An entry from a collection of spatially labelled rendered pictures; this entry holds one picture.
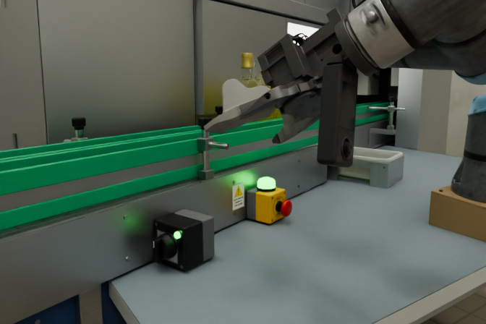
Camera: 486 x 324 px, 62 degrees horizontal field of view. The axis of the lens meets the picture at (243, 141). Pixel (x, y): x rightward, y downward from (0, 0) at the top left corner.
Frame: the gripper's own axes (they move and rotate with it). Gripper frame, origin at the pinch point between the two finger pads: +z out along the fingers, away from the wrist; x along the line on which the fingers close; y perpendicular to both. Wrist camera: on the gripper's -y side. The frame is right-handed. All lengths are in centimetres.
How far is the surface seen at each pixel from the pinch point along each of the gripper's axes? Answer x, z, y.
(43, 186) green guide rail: 15.1, 25.8, 4.4
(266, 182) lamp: -34.7, 21.0, 4.3
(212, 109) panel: -47, 39, 37
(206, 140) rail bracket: -15.8, 19.2, 12.3
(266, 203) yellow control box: -33.9, 22.4, -0.4
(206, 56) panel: -41, 30, 50
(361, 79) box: -165, 24, 71
